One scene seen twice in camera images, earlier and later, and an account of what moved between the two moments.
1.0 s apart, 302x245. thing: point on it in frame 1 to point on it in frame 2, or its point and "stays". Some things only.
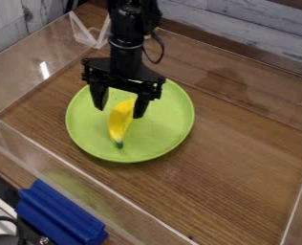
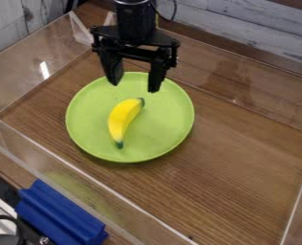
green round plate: (153, 136) stays
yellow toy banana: (120, 119) stays
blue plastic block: (59, 216) stays
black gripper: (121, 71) to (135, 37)
